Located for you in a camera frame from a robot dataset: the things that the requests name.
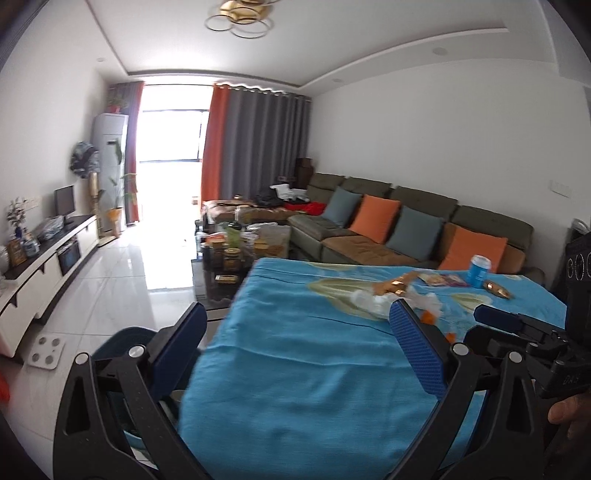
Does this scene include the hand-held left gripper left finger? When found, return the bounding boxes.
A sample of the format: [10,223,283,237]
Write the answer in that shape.
[53,302,208,480]

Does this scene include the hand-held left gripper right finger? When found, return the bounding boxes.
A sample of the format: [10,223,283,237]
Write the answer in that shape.
[389,299,546,480]

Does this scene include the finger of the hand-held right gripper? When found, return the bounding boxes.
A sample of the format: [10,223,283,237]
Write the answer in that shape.
[473,305,570,341]
[463,327,563,371]

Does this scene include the teal plastic bin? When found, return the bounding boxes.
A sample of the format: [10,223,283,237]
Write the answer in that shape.
[91,324,206,459]

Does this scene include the large gold foil wrapper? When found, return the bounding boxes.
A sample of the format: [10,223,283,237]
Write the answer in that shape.
[373,273,419,297]

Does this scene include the person's right hand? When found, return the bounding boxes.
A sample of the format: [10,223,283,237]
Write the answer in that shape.
[547,392,591,432]

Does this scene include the small gold foil wrapper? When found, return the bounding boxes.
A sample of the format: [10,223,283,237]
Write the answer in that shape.
[482,281,513,300]

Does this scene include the blue drink can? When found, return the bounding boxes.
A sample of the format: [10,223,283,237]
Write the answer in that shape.
[466,255,492,289]

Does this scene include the clear plastic wrapper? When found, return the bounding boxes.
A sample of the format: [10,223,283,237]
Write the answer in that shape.
[351,291,394,320]

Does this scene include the black glass coffee table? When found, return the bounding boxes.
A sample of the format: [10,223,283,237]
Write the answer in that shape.
[191,222,291,311]

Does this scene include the orange cushion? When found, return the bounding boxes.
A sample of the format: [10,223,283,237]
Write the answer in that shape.
[348,195,402,244]
[438,226,509,273]

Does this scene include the group of jars and packets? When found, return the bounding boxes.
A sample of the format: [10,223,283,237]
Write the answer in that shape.
[196,208,289,273]

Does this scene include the green and brown sofa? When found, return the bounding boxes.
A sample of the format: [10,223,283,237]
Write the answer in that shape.
[203,173,546,287]

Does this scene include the blue printed tablecloth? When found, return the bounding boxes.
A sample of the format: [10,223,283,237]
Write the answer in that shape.
[178,257,568,480]

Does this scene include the blue-grey cushion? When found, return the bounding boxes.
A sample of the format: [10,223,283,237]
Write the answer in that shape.
[322,187,363,228]
[385,205,445,261]

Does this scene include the white bathroom scale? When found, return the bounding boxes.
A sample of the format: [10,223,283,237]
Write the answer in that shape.
[28,336,65,370]

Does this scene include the white and black TV cabinet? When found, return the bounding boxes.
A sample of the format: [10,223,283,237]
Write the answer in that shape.
[0,215,100,361]

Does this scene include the tall plant in gold vase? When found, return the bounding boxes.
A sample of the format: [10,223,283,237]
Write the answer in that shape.
[108,138,138,237]

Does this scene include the red cloth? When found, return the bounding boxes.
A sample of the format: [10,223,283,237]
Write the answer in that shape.
[284,200,326,217]

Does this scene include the clear plastic bag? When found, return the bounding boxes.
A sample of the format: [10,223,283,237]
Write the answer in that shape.
[36,217,64,241]

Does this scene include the black monitor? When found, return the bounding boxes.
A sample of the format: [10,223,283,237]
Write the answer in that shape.
[54,185,76,225]

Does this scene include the grey and orange curtain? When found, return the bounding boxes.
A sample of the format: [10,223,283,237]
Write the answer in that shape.
[111,82,145,227]

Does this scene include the brown stacked boxes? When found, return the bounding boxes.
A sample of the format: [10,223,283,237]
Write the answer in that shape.
[295,158,315,190]

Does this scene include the white standing air conditioner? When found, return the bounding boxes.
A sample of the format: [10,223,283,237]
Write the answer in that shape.
[90,113,129,238]

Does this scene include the small plant in blue vase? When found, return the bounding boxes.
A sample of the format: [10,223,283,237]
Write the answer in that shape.
[6,198,28,241]

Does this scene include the standing fan with cover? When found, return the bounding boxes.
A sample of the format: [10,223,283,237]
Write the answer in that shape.
[69,141,101,220]

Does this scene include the window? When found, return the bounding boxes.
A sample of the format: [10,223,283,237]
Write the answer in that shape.
[139,85,213,163]

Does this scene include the ring ceiling lamp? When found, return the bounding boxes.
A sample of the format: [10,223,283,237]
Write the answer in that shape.
[205,0,282,38]

